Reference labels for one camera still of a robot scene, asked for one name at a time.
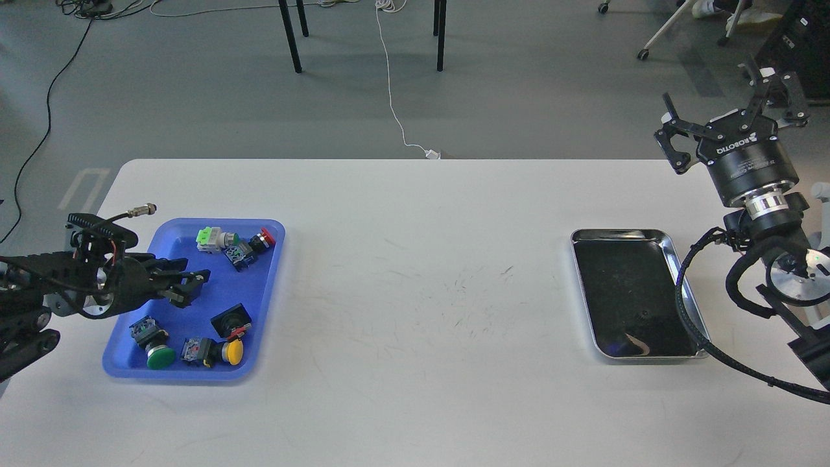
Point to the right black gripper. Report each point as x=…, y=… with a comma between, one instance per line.
x=746, y=159

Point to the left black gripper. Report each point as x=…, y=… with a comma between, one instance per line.
x=133, y=286

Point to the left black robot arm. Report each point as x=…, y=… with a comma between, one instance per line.
x=97, y=276

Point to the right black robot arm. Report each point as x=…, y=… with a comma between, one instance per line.
x=780, y=267

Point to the green mushroom push button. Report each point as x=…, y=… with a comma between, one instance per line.
x=152, y=338

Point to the green white push button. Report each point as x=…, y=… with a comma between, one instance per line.
x=214, y=239

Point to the blue plastic tray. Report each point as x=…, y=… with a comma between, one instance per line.
x=226, y=286

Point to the black equipment case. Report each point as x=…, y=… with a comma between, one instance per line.
x=800, y=43

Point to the office chair base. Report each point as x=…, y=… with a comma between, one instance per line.
x=649, y=30

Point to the steel metal tray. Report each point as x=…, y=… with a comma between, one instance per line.
x=621, y=272

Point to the black table leg left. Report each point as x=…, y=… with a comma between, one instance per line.
x=289, y=30

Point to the black table leg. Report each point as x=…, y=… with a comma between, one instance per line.
x=439, y=25
x=289, y=30

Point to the black table leg right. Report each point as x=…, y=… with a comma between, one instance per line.
x=439, y=25

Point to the red push button switch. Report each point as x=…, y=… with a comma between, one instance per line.
x=246, y=252

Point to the black square switch part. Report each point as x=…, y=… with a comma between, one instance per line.
x=233, y=323

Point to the yellow push button switch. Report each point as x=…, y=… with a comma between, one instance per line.
x=207, y=352

